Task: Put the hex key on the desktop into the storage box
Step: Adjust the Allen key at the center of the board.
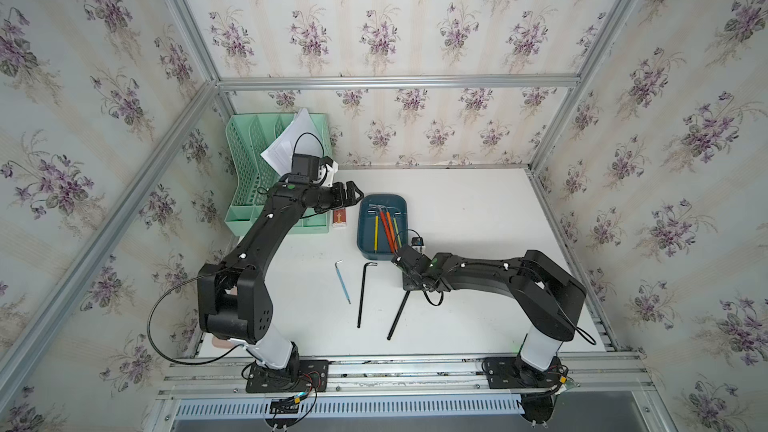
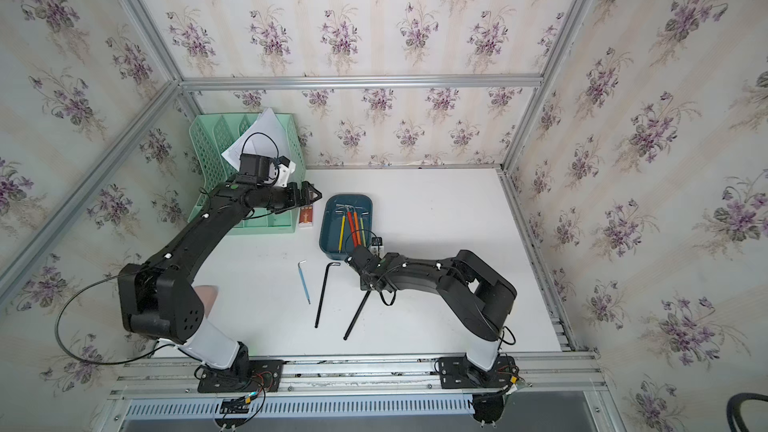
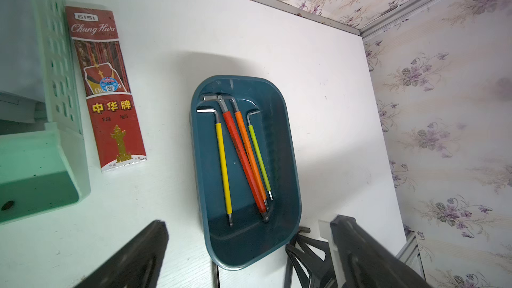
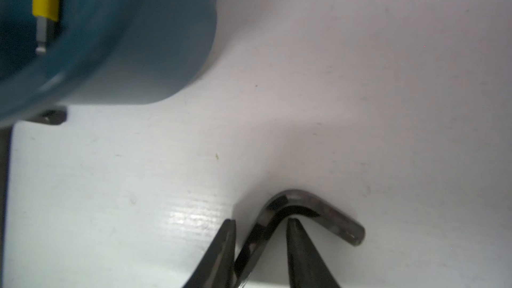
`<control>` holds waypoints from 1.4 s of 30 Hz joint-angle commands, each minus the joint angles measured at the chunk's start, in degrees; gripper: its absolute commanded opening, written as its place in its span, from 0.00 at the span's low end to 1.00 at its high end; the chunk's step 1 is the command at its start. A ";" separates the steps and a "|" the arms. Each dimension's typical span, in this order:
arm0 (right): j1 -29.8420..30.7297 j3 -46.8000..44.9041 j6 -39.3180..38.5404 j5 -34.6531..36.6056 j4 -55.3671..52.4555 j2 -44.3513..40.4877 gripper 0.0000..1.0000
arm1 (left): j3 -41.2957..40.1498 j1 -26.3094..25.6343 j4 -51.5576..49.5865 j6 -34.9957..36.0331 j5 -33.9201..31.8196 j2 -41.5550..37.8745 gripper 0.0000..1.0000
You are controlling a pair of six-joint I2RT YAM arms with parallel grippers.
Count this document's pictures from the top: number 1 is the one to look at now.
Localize aluminium front rail frame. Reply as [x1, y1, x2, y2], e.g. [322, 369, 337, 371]
[143, 352, 676, 431]

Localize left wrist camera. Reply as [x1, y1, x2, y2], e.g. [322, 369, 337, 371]
[289, 154, 338, 186]

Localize long black hex key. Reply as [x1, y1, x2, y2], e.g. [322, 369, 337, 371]
[386, 290, 411, 341]

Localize teal plastic storage box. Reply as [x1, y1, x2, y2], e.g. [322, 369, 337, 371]
[357, 194, 408, 261]

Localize blue hex key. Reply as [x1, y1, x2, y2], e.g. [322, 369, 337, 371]
[334, 260, 352, 305]

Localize thin black hex key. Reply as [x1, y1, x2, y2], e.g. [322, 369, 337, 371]
[356, 261, 378, 329]

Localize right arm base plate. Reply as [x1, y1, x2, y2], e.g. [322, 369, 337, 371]
[481, 356, 570, 391]

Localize white ventilation grille strip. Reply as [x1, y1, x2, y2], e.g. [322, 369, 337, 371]
[175, 393, 524, 421]

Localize red hex key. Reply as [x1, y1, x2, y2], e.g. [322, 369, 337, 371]
[372, 205, 397, 254]

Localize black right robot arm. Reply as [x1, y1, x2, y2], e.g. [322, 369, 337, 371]
[392, 246, 587, 373]

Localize pink object beside table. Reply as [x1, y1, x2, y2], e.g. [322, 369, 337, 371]
[211, 336, 234, 350]

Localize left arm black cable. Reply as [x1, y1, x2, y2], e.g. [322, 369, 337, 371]
[145, 272, 241, 367]

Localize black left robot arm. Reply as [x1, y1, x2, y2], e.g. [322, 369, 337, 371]
[197, 177, 364, 373]

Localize green mesh file organizer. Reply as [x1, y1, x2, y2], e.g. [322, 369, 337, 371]
[225, 113, 333, 237]

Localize white paper sheets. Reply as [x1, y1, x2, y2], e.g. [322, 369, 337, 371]
[260, 108, 331, 175]

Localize lime green hex key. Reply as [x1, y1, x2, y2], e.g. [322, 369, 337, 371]
[388, 212, 402, 249]

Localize orange hex key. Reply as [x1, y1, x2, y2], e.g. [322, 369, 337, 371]
[380, 207, 398, 253]

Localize yellow hex key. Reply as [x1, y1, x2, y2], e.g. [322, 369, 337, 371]
[368, 209, 380, 254]

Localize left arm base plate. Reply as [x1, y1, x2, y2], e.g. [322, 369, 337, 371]
[241, 359, 330, 393]

